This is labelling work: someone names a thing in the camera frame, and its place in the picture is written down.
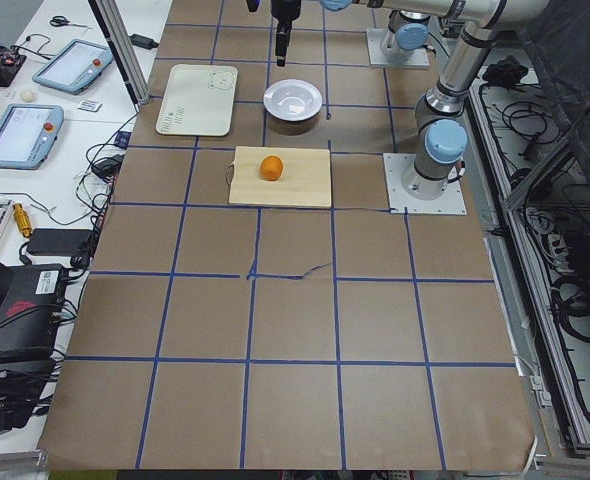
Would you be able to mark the near teach pendant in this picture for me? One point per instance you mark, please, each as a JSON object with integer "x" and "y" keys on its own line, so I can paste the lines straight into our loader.
{"x": 27, "y": 134}

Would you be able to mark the aluminium frame post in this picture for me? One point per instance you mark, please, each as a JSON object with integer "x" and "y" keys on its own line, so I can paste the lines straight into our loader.
{"x": 110, "y": 22}

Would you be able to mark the black scissors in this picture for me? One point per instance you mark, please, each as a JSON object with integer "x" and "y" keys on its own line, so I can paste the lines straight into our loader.
{"x": 59, "y": 21}

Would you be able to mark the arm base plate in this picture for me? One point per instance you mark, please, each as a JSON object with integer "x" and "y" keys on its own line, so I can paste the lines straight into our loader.
{"x": 418, "y": 59}
{"x": 410, "y": 193}

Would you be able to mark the small white ball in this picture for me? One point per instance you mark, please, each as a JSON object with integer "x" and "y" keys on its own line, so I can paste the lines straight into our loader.
{"x": 28, "y": 96}

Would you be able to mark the wooden cutting board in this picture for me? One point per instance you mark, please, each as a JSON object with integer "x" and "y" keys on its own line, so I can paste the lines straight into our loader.
{"x": 305, "y": 180}

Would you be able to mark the orange fruit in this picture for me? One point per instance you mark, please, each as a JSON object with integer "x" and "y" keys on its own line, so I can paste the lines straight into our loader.
{"x": 271, "y": 168}

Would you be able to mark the brown paper table cover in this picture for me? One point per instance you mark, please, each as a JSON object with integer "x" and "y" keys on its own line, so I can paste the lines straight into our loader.
{"x": 214, "y": 335}

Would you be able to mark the small printed card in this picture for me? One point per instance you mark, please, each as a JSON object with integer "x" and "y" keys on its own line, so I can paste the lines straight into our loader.
{"x": 90, "y": 106}

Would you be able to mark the gold cylindrical tool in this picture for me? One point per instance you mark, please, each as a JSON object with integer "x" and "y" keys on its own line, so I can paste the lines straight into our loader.
{"x": 22, "y": 220}

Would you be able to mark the cream bear tray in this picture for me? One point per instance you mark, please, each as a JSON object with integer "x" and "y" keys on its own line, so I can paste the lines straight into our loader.
{"x": 198, "y": 101}

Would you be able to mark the teach pendant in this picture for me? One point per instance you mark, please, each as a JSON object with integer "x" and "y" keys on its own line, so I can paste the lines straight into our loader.
{"x": 27, "y": 134}
{"x": 75, "y": 67}

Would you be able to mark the far teach pendant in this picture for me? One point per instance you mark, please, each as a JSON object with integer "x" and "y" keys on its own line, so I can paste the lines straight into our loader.
{"x": 75, "y": 67}

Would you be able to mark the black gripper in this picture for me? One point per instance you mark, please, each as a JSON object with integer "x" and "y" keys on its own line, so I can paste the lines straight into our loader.
{"x": 284, "y": 9}

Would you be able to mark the white round plate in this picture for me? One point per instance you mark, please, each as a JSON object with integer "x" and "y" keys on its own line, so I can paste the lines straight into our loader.
{"x": 292, "y": 100}

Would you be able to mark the black power brick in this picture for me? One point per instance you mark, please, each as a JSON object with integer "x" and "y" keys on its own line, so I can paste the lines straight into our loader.
{"x": 58, "y": 242}

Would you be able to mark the black power adapter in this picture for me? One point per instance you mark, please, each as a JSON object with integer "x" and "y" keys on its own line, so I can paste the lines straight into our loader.
{"x": 143, "y": 42}

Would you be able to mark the black electronics box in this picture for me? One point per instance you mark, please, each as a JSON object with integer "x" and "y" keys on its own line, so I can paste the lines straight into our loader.
{"x": 29, "y": 312}

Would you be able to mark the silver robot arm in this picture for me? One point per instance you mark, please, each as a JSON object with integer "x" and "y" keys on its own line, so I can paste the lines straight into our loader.
{"x": 406, "y": 32}
{"x": 442, "y": 140}

